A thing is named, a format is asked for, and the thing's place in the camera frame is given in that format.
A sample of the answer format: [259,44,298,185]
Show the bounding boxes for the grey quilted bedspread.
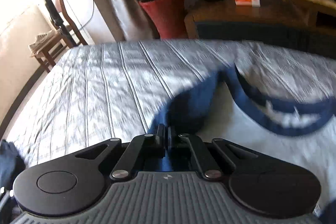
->
[10,38,336,169]

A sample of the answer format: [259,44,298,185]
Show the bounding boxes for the white shirt with navy trim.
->
[147,67,336,224]

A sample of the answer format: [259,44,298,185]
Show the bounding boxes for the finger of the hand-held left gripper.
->
[0,186,13,214]

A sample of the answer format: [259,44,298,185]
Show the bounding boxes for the low wooden side table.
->
[184,0,315,39]

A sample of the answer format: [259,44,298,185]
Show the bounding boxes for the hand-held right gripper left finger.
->
[75,124,166,181]

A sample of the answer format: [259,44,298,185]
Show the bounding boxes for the dark navy cloth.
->
[0,139,27,185]

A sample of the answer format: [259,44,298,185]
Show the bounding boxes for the dark bed footboard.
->
[196,21,336,54]

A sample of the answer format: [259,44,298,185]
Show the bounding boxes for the red plant pot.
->
[139,0,189,39]

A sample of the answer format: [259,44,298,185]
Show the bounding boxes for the wooden chair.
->
[29,0,88,73]

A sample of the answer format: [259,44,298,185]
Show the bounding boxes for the white sneakers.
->
[28,32,59,54]

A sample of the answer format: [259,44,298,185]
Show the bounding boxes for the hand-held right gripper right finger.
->
[167,126,260,181]

